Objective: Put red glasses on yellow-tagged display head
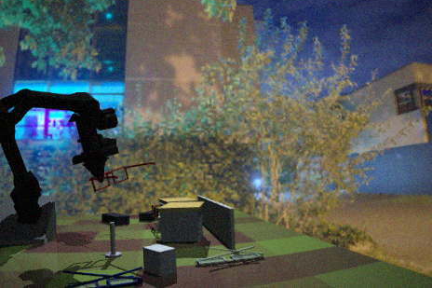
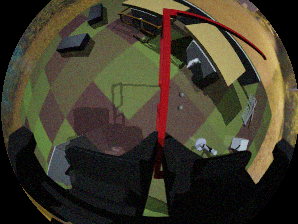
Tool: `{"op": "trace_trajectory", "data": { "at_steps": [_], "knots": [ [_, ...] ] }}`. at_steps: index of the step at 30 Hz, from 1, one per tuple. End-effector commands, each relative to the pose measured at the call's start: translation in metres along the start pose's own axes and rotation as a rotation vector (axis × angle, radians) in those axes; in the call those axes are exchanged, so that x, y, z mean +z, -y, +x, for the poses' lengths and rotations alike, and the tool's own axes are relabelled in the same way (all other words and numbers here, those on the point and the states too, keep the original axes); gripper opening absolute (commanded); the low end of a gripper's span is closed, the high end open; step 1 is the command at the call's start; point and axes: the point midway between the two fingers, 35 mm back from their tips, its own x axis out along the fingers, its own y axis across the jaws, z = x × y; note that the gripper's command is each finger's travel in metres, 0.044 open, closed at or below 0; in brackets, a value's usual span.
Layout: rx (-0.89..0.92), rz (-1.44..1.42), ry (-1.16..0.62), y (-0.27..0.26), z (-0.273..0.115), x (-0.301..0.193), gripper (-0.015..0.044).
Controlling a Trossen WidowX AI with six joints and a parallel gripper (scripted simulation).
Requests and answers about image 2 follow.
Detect red glasses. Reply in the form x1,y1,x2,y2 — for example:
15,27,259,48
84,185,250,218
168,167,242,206
153,8,267,179

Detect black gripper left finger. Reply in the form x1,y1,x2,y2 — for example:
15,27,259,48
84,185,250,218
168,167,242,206
67,131,158,216

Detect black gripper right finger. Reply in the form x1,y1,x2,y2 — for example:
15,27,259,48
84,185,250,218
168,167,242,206
161,133,251,217

